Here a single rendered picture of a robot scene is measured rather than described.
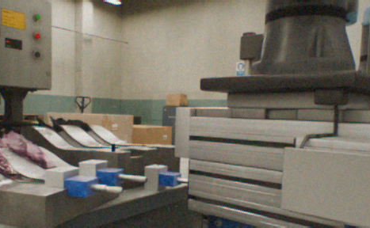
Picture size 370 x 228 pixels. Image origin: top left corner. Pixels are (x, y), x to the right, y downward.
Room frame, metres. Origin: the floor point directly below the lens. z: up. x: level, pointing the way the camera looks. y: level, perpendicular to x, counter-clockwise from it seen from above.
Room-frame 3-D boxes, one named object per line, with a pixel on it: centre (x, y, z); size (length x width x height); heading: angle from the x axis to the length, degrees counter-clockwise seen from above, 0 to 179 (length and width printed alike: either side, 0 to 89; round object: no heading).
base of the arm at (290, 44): (0.59, -0.22, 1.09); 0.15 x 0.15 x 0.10
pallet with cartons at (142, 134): (6.31, 0.45, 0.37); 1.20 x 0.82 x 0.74; 58
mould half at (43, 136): (1.10, 0.21, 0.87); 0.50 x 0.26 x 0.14; 53
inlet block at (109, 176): (0.73, 0.08, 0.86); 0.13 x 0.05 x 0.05; 70
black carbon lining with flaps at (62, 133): (1.08, 0.20, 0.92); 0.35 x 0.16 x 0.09; 53
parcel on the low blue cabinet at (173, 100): (8.61, -0.44, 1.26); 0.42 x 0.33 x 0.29; 50
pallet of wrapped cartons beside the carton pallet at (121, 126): (5.44, 0.98, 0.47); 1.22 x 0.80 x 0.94; 54
